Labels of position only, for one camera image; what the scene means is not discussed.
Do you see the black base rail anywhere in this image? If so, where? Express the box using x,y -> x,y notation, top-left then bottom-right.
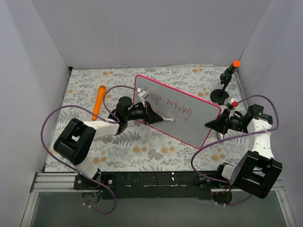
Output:
73,171 -> 232,204

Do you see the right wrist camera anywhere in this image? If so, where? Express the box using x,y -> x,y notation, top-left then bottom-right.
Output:
224,97 -> 238,114

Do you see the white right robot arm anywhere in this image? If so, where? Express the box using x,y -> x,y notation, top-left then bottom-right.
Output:
205,104 -> 283,199

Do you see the silver microphone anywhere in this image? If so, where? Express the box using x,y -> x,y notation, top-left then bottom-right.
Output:
217,132 -> 224,140

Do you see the black microphone stand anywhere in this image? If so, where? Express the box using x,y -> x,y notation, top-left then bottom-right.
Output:
210,70 -> 232,105

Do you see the pink framed whiteboard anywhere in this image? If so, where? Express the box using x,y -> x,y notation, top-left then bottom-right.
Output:
134,75 -> 222,148

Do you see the floral patterned mat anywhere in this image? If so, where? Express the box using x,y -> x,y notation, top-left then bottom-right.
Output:
53,66 -> 248,172

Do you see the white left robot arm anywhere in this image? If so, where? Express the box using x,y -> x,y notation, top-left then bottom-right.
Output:
53,96 -> 164,189

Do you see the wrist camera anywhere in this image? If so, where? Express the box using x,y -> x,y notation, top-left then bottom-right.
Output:
136,88 -> 150,107
224,97 -> 238,114

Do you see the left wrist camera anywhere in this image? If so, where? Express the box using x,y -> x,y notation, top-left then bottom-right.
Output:
136,88 -> 150,107

